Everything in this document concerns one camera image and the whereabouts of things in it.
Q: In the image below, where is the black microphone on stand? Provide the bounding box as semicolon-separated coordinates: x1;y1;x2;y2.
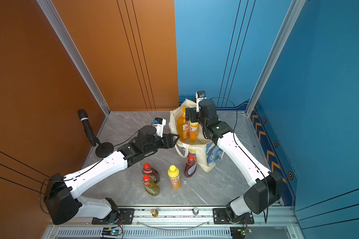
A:
78;109;114;158

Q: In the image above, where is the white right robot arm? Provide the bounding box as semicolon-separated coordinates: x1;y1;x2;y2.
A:
185;98;283;224

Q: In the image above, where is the dark red soap bottle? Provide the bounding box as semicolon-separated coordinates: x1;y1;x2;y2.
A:
142;163;160;183
184;155;197;178

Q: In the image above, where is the orange bottle yellow cap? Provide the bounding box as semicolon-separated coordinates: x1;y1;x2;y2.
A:
189;122;198;142
168;165;180;190

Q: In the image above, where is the silver knob on rail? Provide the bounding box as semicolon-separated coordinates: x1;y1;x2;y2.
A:
192;207;199;216

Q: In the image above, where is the green soap bottle red cap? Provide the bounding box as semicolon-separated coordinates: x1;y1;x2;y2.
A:
142;174;160;196

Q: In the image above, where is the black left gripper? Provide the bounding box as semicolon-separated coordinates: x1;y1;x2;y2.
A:
143;133;180;156

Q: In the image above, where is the dark red soap bottle right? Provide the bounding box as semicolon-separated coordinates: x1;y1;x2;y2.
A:
184;155;197;178

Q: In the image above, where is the dark red soap bottle left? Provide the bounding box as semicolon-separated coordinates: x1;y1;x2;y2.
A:
142;163;160;183

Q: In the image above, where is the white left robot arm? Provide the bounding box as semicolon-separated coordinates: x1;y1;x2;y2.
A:
43;125;180;225

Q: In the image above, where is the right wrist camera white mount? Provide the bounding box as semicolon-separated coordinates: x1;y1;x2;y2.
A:
195;91;206;112

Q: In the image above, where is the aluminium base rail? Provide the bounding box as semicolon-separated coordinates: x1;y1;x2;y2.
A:
43;206;304;239

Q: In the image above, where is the green circuit board left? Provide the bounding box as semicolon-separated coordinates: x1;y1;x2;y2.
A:
101;227;124;239

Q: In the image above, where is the large orange dish soap bottle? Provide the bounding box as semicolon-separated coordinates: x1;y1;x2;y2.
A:
177;107;190;142

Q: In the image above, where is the brass knob on rail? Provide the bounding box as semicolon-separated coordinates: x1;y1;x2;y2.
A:
150;209;159;218

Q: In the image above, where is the starry night canvas tote bag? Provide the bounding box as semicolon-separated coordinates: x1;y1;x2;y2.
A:
169;99;224;173

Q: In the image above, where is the circuit board right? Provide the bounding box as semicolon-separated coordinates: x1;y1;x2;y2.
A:
230;227;252;239

